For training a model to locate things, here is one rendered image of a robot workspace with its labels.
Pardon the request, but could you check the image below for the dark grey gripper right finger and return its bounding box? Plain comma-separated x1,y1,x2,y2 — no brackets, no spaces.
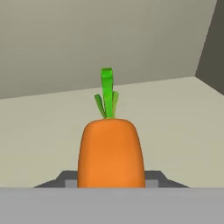
143,170,191,189

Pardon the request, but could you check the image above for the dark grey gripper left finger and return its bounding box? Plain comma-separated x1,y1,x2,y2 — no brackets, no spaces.
33,170,79,189

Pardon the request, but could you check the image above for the orange carrot with green top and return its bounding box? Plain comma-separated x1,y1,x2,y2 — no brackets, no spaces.
76,67,146,189

